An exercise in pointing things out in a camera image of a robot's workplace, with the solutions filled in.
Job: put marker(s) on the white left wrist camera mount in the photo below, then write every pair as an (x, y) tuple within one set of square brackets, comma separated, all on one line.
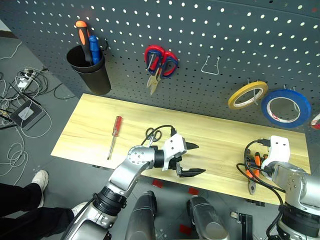
[(175, 145)]

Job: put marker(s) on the small black pegboard hook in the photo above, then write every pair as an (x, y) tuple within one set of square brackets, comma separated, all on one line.
[(107, 43)]

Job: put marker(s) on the orange black pliers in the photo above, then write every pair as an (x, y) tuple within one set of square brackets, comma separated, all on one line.
[(252, 187)]

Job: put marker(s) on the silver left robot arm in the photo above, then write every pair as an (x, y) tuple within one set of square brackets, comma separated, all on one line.
[(130, 170)]

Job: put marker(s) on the orange black screwdriver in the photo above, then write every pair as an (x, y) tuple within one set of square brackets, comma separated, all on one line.
[(83, 37)]

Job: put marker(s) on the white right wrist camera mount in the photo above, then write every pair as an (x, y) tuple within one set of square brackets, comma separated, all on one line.
[(280, 147)]

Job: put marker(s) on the white power strip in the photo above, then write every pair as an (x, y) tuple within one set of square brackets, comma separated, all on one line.
[(23, 83)]

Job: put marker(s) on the person's black trousers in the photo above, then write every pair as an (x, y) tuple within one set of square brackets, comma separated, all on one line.
[(25, 220)]

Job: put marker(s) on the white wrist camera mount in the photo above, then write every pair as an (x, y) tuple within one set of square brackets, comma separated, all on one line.
[(175, 145), (280, 147)]

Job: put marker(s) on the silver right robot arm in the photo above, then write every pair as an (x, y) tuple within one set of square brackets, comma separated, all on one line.
[(295, 182)]

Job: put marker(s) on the black table clamp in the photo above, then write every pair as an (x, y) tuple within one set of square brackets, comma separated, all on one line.
[(255, 202)]

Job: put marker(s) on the black tool cup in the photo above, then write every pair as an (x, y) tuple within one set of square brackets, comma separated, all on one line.
[(96, 77)]

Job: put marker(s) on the silver scissors hook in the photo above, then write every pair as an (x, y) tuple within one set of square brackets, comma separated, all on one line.
[(150, 62)]

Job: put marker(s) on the silver blue tape hook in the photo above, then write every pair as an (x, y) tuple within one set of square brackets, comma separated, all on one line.
[(285, 87)]

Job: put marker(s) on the black metal bracket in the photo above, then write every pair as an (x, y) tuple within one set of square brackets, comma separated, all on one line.
[(246, 225)]

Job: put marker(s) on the white shoe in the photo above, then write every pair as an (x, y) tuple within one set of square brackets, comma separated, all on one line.
[(80, 207), (41, 180)]

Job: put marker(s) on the silver yellow tape hook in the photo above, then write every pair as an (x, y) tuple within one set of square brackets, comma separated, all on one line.
[(255, 97)]

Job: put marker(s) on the blue tape roll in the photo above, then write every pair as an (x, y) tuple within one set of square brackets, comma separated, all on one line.
[(306, 107)]

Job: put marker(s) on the black box device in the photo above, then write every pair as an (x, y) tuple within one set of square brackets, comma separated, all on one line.
[(26, 116)]

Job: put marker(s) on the red white tape roll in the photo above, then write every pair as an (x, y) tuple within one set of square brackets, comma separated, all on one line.
[(317, 125)]

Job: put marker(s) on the yellow tape roll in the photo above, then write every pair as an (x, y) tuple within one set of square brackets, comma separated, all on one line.
[(231, 101)]

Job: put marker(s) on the red blue scissors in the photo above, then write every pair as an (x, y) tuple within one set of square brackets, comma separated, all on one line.
[(153, 86)]

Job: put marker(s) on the dark grey pegboard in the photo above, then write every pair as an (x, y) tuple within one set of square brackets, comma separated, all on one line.
[(200, 37)]

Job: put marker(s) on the dark rounded robot leg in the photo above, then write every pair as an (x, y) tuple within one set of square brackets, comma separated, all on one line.
[(207, 217), (141, 217)]

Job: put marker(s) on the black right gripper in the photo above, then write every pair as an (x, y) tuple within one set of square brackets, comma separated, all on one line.
[(264, 157)]

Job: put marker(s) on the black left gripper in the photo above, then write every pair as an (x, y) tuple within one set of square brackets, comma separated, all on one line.
[(176, 162)]

